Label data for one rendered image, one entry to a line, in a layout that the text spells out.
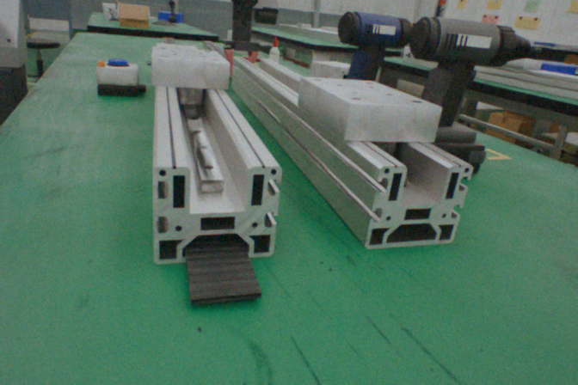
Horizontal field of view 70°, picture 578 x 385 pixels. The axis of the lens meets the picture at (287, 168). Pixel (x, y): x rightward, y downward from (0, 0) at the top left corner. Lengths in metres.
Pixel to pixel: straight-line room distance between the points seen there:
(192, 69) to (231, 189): 0.28
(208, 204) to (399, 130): 0.22
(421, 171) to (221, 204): 0.21
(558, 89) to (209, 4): 11.01
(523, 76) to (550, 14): 1.60
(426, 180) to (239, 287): 0.22
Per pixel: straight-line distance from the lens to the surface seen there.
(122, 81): 0.95
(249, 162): 0.34
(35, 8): 12.22
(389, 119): 0.44
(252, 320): 0.30
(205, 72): 0.63
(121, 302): 0.32
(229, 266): 0.34
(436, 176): 0.42
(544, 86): 2.11
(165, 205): 0.33
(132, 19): 3.31
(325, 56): 3.67
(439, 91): 0.64
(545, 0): 3.78
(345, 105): 0.42
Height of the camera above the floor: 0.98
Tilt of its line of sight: 20 degrees down
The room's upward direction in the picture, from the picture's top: 6 degrees clockwise
